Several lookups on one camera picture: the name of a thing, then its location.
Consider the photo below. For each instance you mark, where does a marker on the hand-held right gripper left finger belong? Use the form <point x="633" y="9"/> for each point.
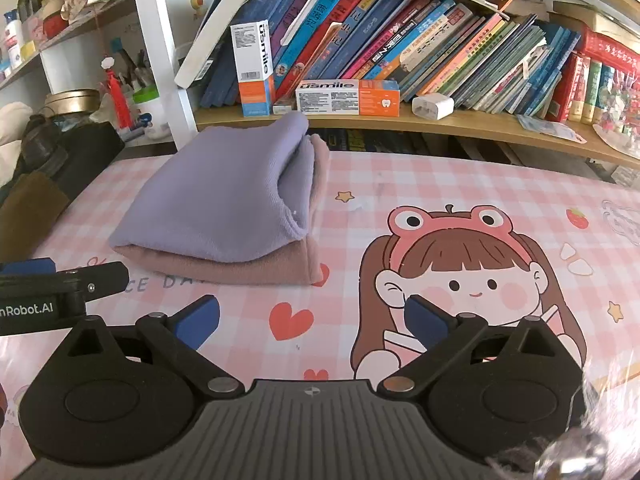
<point x="197" y="322"/>

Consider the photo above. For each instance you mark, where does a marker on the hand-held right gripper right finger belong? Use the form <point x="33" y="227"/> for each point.
<point x="425" y="322"/>

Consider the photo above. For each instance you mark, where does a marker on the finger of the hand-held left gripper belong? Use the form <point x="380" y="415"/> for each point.
<point x="27" y="266"/>
<point x="95" y="280"/>

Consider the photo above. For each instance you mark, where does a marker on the pink and purple sweater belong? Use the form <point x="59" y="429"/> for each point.
<point x="220" y="195"/>

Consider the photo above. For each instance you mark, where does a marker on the brown cloth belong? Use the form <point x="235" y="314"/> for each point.
<point x="27" y="210"/>

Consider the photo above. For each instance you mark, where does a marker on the black bag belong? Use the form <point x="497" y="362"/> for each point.
<point x="75" y="155"/>

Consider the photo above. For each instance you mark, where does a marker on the pink checked cartoon desk mat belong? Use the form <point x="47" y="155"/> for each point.
<point x="450" y="195"/>

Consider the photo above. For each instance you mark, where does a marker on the gold round tin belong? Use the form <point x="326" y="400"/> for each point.
<point x="72" y="101"/>

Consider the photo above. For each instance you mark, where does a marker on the white jar with green lid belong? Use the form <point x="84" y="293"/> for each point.
<point x="150" y="110"/>

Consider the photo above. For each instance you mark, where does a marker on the wooden bookshelf board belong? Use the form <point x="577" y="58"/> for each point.
<point x="475" y="130"/>

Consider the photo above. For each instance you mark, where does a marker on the crinkled clear plastic film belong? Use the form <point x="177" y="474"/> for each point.
<point x="607" y="425"/>

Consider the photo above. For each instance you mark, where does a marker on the white charger block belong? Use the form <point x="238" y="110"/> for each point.
<point x="432" y="106"/>

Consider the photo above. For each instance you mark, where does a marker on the blue flat packet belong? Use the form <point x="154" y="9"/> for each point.
<point x="547" y="127"/>

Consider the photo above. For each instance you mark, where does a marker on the flat orange white toothpaste box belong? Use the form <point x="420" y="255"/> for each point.
<point x="347" y="97"/>

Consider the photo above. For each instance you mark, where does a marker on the upright orange white toothpaste box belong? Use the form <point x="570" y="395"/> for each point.
<point x="255" y="67"/>

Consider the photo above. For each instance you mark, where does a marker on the row of books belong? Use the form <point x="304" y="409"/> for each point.
<point x="400" y="40"/>

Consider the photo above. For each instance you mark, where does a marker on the colourful flower ornament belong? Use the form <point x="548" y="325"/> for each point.
<point x="620" y="110"/>

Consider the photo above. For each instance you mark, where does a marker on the white shelf frame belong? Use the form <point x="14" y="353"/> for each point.
<point x="160" y="50"/>

